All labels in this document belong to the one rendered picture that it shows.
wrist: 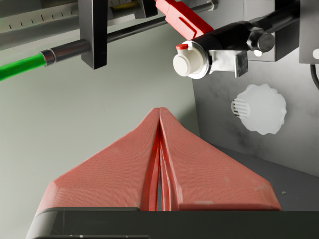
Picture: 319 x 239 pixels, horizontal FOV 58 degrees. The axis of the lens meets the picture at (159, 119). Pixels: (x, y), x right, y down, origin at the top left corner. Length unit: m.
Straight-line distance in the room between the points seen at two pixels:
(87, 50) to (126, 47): 0.15
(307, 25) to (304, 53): 0.03
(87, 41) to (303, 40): 0.25
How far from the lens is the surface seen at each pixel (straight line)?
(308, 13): 0.33
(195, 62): 0.20
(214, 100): 0.63
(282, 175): 0.60
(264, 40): 0.23
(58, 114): 0.47
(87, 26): 0.37
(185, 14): 0.24
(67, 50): 0.37
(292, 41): 0.39
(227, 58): 0.20
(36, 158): 0.47
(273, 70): 0.53
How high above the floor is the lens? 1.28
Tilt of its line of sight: 35 degrees down
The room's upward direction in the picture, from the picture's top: 121 degrees counter-clockwise
